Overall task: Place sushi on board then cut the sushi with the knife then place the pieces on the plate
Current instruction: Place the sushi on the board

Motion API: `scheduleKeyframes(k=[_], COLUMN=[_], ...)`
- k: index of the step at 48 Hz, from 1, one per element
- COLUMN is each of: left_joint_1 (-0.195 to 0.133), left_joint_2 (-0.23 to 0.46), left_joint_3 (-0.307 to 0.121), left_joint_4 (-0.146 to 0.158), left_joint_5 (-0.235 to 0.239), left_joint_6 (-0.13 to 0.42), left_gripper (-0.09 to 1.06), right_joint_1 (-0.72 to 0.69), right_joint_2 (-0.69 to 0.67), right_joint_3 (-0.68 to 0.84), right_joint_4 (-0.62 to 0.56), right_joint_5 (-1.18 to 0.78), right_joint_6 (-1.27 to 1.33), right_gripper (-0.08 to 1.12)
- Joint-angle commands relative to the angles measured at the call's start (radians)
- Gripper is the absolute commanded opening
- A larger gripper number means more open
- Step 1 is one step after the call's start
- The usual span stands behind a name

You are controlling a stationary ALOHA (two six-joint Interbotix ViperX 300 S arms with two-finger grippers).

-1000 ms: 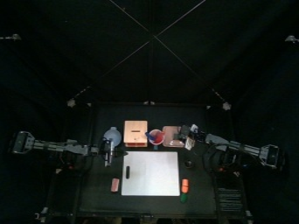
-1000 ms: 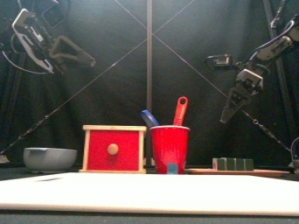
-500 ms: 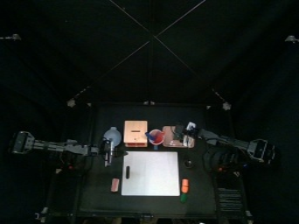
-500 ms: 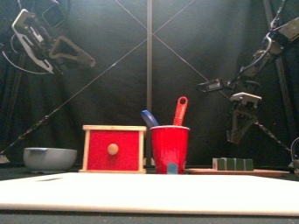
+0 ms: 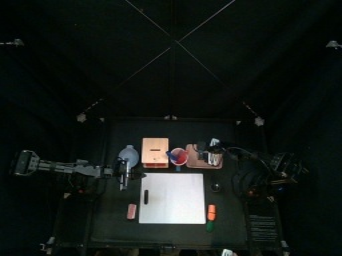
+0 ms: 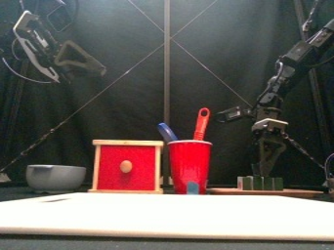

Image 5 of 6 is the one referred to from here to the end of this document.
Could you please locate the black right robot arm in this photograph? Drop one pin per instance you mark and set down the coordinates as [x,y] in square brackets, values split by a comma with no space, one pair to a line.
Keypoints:
[268,173]

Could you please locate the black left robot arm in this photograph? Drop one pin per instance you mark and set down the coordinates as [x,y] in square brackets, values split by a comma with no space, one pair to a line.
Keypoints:
[58,165]

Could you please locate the white cutting board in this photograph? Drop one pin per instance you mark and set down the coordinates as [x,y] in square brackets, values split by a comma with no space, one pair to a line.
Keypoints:
[174,200]

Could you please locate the red and white toy sushi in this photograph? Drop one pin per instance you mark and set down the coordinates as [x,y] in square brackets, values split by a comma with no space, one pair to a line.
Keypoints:
[132,211]

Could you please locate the brown wooden tray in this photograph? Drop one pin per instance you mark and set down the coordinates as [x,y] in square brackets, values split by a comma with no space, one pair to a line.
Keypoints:
[193,161]

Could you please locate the red plastic utensil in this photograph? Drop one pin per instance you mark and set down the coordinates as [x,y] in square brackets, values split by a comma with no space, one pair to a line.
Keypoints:
[182,157]

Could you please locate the red cup with white inside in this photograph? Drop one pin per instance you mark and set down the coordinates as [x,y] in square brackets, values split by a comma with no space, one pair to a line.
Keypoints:
[180,161]

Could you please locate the blue tape square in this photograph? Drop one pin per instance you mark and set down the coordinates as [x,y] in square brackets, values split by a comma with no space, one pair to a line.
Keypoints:
[178,168]

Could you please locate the wooden box with red sides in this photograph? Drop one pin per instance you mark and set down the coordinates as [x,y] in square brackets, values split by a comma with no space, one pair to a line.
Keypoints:
[156,151]

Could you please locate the blue plastic utensil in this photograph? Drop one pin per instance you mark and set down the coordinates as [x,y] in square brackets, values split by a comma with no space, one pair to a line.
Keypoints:
[172,155]

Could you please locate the small black cup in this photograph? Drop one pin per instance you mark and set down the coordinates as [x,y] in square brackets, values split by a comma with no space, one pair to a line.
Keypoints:
[216,187]

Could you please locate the black panel with white text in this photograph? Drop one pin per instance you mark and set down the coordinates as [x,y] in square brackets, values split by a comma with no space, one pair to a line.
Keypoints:
[263,230]

